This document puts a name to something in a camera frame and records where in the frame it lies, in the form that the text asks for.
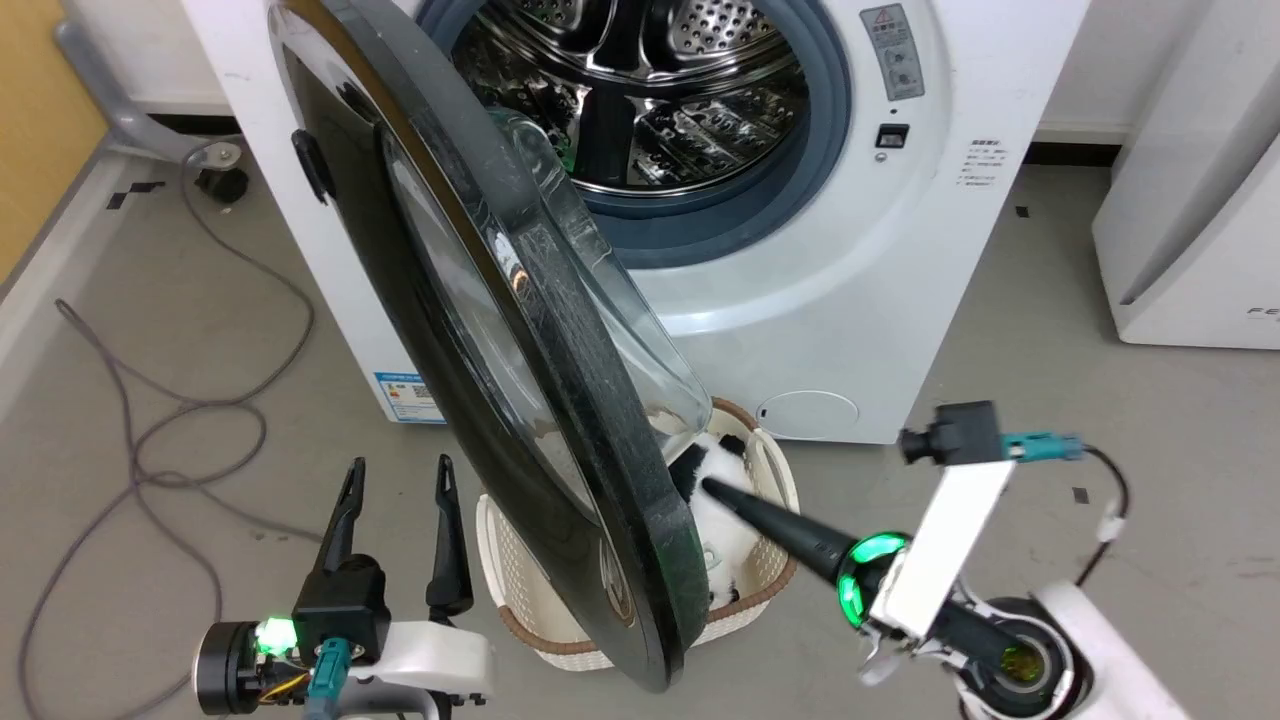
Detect white laundry basket brown rim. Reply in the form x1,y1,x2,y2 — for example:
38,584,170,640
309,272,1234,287
475,397,801,671

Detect round white filter cover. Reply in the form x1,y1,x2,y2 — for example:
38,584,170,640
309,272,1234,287
756,390,861,441

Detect black and white plush toy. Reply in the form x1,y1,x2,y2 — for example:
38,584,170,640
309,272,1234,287
670,432,763,607

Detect teal plug black camera cable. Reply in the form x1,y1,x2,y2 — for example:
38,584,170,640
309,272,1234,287
1002,431,1132,591

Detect black round washing machine door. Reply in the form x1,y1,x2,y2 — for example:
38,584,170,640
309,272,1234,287
268,0,713,694

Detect white front-load washing machine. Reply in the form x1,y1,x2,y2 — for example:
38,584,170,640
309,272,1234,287
180,0,1091,446

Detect blue energy label sticker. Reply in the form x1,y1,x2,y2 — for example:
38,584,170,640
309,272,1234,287
374,372,448,425

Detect grey wheeled stand leg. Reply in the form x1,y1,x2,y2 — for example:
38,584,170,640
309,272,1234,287
55,18,243,167

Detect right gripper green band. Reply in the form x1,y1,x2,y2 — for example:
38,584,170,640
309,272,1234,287
700,478,913,631

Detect white right camera mount plate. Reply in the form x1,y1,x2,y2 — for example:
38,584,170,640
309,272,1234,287
868,460,1017,639

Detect white appliance cabinet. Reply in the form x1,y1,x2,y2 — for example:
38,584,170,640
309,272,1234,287
1090,0,1280,351

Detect yellow wooden panel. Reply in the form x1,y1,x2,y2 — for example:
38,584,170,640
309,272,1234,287
0,0,109,286

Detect grey power cable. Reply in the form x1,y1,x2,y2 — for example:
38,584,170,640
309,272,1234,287
15,150,327,720

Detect teal plug left camera cable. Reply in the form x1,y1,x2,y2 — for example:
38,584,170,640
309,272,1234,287
304,638,354,720

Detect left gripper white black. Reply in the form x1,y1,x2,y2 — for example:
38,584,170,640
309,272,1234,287
194,453,493,717

